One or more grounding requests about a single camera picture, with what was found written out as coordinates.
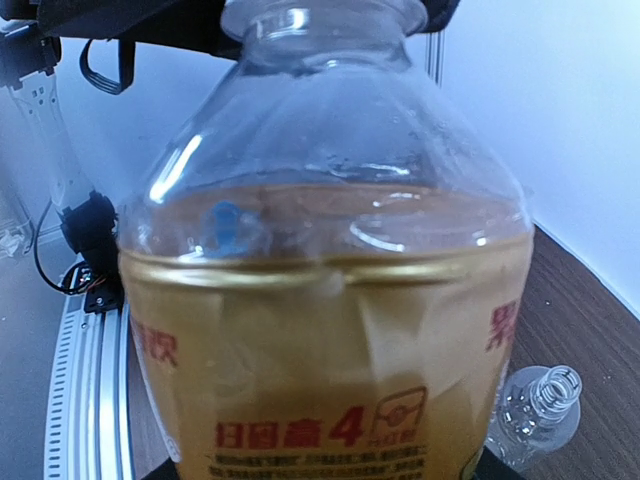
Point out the left circuit board with LEDs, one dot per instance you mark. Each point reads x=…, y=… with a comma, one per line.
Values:
x=79, y=279

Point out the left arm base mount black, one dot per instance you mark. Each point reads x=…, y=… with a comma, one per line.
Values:
x=89, y=229

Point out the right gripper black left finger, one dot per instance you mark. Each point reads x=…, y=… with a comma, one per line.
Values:
x=166, y=471

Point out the front aluminium rail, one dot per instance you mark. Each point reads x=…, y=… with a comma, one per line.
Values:
x=87, y=430

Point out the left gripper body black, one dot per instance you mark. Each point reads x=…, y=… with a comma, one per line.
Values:
x=192, y=25

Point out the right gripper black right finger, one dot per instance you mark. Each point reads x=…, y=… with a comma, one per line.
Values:
x=491, y=467

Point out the clear plastic bottle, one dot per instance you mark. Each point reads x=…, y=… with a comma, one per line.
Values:
x=537, y=413

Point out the amber tea bottle red label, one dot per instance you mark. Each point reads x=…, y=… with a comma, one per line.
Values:
x=324, y=271

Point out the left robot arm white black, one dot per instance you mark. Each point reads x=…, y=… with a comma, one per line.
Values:
x=105, y=88

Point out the left aluminium frame post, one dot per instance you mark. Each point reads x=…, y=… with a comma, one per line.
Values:
x=434, y=56

